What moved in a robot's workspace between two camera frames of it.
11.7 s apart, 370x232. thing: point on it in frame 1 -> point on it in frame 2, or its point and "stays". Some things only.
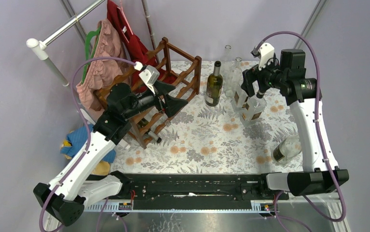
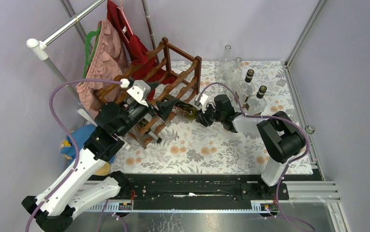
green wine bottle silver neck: x=214 y=86 -> x=188 y=110
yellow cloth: x=103 y=168 stays
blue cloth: x=79 y=136 stays
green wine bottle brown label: x=148 y=134 stays
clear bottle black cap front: x=252 y=109 stays
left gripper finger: x=163 y=88 -> x=153 y=84
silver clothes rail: x=40 y=48 stays
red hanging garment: x=140 y=60 stays
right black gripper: x=249 y=75 -> x=202 y=119
